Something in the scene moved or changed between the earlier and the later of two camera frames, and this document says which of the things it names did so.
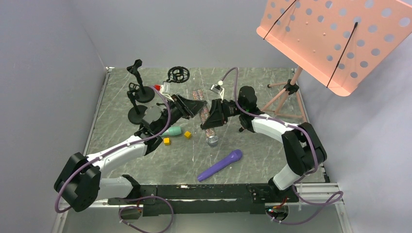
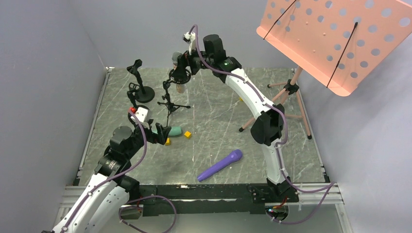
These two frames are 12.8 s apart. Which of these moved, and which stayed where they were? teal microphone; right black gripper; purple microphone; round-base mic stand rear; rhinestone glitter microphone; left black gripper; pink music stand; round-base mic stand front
Moved: left black gripper; rhinestone glitter microphone; right black gripper
Stayed: pink music stand; round-base mic stand rear; teal microphone; purple microphone; round-base mic stand front
